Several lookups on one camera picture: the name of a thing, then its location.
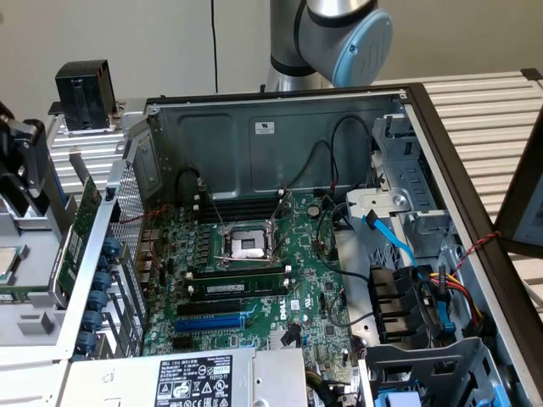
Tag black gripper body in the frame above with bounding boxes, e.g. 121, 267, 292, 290
0, 99, 21, 187

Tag green graphics card black shroud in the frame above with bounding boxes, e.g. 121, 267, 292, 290
53, 176, 104, 298

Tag black plastic box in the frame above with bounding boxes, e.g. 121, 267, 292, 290
53, 59, 118, 133

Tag grey parts rack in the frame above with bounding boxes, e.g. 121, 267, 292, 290
0, 192, 92, 361

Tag silver CPU chip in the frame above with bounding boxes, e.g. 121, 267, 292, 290
0, 244, 30, 290

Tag green RAM stick with sticker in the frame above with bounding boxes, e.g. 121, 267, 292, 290
0, 286, 54, 305

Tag black RAM slot white latches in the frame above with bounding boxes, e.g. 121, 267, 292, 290
193, 191, 286, 204
193, 204, 277, 215
185, 262, 294, 283

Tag long black expansion slot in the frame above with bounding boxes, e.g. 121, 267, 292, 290
176, 298, 244, 318

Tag CPU socket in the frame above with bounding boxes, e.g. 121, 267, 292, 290
215, 220, 284, 271

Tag blue expansion slot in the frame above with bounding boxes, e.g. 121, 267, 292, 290
174, 314, 248, 335

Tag green RAM stick black chips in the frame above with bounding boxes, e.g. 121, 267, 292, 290
189, 274, 290, 303

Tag grey power supply with label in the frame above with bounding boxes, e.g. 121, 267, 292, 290
59, 347, 309, 407

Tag silver socket cover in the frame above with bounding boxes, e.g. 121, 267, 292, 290
266, 189, 297, 241

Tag open grey PC case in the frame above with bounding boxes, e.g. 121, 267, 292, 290
53, 82, 543, 407

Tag green Dell motherboard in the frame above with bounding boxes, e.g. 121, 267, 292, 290
142, 191, 361, 398

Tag silver chipset heatsink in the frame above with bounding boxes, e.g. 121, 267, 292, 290
270, 324, 305, 352

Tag silver metal drive cage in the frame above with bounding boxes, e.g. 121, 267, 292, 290
344, 113, 462, 266

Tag black plastic fan shroud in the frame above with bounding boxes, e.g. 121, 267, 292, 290
367, 263, 428, 345

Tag pale blue plastic block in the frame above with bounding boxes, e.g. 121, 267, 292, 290
375, 388, 428, 407

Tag grey metal disk bay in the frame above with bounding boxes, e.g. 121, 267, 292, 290
357, 337, 517, 407

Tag dark framed panel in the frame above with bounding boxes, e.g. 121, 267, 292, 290
493, 114, 543, 258

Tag short arched black wire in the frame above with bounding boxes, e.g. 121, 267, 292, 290
175, 166, 210, 203

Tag thin black cable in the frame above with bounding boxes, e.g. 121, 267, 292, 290
210, 0, 219, 92

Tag low arched black wire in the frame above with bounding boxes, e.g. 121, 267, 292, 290
283, 138, 334, 190

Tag tall looped black wire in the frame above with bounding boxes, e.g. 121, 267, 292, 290
329, 114, 374, 192

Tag curved black wire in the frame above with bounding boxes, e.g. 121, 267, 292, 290
315, 202, 371, 284
329, 291, 375, 328

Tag yellow black wire bundle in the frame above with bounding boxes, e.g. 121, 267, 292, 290
305, 367, 361, 407

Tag blue flat data wire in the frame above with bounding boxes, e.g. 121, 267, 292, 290
360, 209, 430, 281

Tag yellow red power wire bundle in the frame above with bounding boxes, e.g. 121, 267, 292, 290
417, 270, 487, 330

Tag red black twisted wire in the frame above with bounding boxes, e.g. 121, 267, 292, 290
450, 230, 502, 277

